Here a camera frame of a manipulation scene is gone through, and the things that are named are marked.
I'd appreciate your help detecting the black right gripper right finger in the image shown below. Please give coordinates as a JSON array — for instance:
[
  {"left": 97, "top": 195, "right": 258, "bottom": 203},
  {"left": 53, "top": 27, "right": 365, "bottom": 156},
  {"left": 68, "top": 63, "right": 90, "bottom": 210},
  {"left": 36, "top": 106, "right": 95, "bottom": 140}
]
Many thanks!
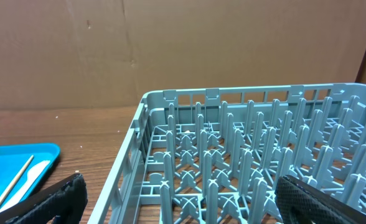
[{"left": 275, "top": 175, "right": 366, "bottom": 224}]

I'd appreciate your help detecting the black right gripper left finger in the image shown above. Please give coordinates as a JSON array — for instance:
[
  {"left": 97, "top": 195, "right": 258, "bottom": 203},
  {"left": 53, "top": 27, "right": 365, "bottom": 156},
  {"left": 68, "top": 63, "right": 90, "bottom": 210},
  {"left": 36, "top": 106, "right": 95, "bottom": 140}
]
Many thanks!
[{"left": 0, "top": 173, "right": 88, "bottom": 224}]

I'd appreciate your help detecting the white plastic fork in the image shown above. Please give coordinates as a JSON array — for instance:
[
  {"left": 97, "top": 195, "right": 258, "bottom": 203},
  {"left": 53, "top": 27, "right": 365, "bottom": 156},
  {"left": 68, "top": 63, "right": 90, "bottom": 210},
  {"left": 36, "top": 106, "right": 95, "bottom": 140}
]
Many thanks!
[{"left": 0, "top": 161, "right": 50, "bottom": 213}]

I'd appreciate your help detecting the wooden chopstick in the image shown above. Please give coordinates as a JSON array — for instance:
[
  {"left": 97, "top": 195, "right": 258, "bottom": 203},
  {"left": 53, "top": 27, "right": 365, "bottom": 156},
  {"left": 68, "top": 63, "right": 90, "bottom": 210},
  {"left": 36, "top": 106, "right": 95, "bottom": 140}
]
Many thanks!
[{"left": 0, "top": 155, "right": 34, "bottom": 206}]

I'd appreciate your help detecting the teal plastic serving tray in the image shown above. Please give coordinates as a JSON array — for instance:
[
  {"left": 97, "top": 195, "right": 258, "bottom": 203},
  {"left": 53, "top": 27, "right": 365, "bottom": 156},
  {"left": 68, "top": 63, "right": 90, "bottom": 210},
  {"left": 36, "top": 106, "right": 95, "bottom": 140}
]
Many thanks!
[{"left": 0, "top": 143, "right": 60, "bottom": 208}]

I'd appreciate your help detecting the grey plastic dish rack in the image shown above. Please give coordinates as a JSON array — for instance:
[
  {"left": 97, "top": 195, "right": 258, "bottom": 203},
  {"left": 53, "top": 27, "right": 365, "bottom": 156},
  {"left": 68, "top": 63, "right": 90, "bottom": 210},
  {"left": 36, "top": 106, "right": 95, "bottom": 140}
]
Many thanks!
[{"left": 89, "top": 83, "right": 366, "bottom": 223}]

